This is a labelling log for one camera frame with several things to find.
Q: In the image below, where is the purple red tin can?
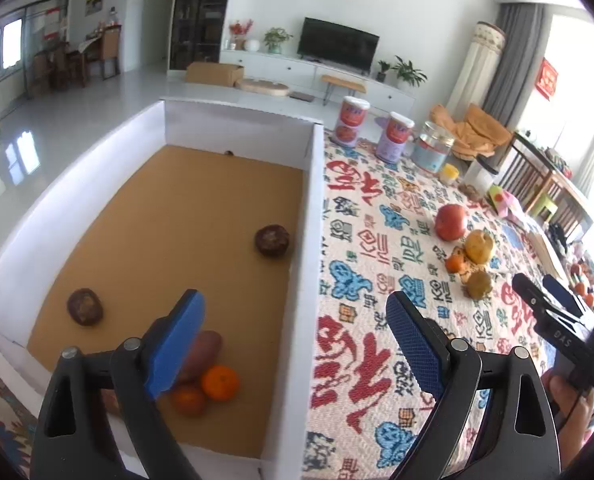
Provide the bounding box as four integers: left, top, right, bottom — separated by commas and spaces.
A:
337, 96, 371, 148
376, 111, 415, 164

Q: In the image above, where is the brown kiwi fruit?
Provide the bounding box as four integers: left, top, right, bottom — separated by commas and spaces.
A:
466, 270, 493, 301

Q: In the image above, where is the clear plastic container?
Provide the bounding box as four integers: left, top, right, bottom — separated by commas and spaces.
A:
463, 156, 498, 196

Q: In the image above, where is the large potted plant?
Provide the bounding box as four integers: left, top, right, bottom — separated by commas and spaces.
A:
392, 56, 428, 88

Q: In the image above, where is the orange mandarin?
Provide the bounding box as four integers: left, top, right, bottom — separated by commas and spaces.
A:
201, 365, 240, 402
171, 384, 208, 417
444, 247, 470, 275

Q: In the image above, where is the wooden dining table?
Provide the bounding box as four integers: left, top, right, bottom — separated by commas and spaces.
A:
29, 42, 102, 92

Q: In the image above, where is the round wooden tray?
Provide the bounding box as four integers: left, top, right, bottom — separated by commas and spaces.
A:
239, 78, 290, 97

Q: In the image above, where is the grey curtain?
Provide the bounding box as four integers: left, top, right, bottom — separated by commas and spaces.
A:
482, 2, 553, 126

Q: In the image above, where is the sweet potato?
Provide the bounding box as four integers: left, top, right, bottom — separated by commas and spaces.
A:
177, 330, 224, 383

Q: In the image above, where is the pink snack bag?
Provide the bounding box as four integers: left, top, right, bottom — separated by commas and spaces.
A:
486, 185, 533, 228

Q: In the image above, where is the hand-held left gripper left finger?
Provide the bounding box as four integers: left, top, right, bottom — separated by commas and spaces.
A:
31, 288, 207, 480

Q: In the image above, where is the black television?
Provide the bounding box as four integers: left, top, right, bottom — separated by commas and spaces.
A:
298, 17, 380, 72

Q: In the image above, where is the red apple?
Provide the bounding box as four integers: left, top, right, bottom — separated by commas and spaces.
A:
434, 204, 469, 242

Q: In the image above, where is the white cardboard box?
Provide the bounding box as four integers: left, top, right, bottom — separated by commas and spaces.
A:
0, 100, 325, 480

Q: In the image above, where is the yellow pear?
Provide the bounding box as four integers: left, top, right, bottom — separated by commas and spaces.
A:
464, 230, 494, 264

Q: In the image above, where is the red wall hanging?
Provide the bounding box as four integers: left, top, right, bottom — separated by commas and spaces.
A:
536, 57, 559, 102

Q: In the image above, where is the dark display cabinet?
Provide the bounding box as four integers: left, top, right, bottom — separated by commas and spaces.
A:
168, 0, 238, 72

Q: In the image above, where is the green stool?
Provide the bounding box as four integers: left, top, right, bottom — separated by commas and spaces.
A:
532, 197, 558, 221

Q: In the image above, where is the small wooden bench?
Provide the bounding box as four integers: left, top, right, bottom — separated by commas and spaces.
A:
321, 75, 367, 106

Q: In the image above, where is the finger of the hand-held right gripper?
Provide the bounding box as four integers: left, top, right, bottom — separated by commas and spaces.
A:
543, 275, 586, 314
511, 273, 584, 327

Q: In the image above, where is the orange beanbag chair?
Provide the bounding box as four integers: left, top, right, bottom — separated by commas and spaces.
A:
429, 103, 513, 161

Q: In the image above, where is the glass jar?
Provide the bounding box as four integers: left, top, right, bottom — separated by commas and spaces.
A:
412, 121, 455, 175

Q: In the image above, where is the covered standing air conditioner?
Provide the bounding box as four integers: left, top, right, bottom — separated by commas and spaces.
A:
447, 21, 507, 121

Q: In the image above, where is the white television cabinet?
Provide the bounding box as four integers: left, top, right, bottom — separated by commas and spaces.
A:
219, 49, 418, 116

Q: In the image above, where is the black object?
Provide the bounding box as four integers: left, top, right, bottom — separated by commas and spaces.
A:
547, 222, 570, 248

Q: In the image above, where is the person's right hand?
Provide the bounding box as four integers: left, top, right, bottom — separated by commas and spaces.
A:
544, 375, 594, 466

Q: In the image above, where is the red flower bunch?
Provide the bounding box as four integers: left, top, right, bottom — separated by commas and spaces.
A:
228, 19, 254, 51

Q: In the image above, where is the wooden dining chair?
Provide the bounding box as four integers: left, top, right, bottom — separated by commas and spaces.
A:
97, 26, 122, 80

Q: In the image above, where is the brown cardboard box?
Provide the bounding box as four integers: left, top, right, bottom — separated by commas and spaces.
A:
185, 61, 245, 88

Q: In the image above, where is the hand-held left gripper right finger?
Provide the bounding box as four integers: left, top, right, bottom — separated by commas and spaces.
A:
384, 290, 562, 480

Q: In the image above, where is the potted plant in green pot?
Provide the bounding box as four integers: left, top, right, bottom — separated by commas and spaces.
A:
263, 27, 294, 56

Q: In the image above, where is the dark passion fruit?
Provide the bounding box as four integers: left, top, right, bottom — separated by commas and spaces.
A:
255, 225, 292, 257
67, 288, 104, 326

